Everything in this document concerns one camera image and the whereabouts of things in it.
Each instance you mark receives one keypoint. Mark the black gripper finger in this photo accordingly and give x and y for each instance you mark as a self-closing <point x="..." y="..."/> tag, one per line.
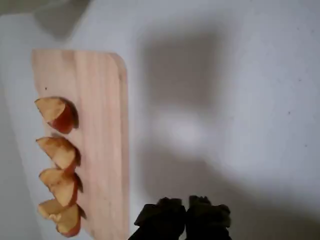
<point x="207" y="222"/>
<point x="162" y="220"/>

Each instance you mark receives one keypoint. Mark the apple slice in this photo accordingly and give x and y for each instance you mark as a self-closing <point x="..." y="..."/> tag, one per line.
<point x="67" y="220"/>
<point x="57" y="152"/>
<point x="60" y="187"/>
<point x="52" y="110"/>

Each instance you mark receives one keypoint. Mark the wooden cutting board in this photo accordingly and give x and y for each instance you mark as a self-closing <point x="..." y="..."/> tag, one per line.
<point x="100" y="125"/>

